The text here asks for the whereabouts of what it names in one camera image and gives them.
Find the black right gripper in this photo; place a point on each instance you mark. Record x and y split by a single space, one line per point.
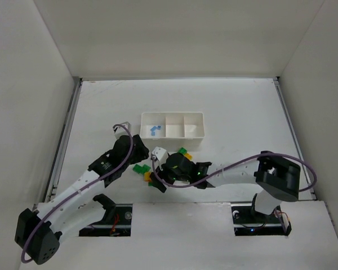
160 180

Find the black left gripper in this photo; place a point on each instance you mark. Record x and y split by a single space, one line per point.
141 149

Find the yellow rounded lego brick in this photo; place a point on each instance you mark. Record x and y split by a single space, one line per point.
147 177

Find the green curved lego brick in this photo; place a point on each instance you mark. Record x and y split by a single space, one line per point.
144 168
137 169

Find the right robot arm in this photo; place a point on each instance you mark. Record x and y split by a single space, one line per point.
277 176

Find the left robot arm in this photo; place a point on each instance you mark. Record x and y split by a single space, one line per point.
40 232

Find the yellow rectangular lego brick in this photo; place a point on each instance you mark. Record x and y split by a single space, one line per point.
188 156

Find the green square lego brick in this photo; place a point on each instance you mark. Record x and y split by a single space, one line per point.
183 151

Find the white three-compartment tray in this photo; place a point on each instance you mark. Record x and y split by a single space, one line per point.
178 128

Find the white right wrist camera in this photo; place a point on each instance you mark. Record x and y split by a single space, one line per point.
160 154

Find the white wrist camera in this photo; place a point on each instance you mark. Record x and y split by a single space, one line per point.
122 129
160 154

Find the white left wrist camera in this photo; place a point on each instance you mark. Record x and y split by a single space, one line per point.
122 129

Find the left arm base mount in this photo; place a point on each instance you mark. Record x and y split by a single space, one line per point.
115 222

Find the left aluminium rail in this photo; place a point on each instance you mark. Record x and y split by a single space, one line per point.
51 182

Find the aluminium rail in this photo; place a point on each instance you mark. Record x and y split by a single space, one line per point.
51 182
304 169

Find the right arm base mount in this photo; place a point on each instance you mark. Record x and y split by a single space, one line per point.
248 222

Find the right aluminium rail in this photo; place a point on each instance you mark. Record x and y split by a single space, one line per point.
304 169

